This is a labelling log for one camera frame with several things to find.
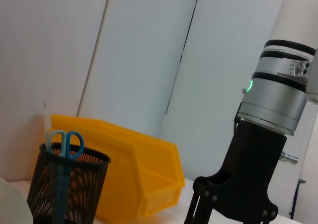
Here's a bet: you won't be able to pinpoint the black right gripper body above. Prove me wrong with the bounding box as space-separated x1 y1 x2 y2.
192 121 288 224

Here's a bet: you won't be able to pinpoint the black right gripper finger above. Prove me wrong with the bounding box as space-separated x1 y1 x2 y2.
183 193 214 224

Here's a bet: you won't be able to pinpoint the blue teal scissors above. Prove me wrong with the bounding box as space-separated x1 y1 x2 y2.
47 130 84 224

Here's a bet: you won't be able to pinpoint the transparent plastic ruler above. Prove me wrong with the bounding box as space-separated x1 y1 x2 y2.
41 99 53 153

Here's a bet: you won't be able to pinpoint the black mesh pen holder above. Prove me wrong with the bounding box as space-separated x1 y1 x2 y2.
26 142 112 224

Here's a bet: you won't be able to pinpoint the translucent green fruit plate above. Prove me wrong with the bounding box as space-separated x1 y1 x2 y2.
0 176 34 224

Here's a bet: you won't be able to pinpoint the dark blue background stand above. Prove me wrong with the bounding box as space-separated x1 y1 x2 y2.
289 178 307 220

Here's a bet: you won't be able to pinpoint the yellow plastic bin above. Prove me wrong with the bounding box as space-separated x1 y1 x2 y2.
51 114 186 220

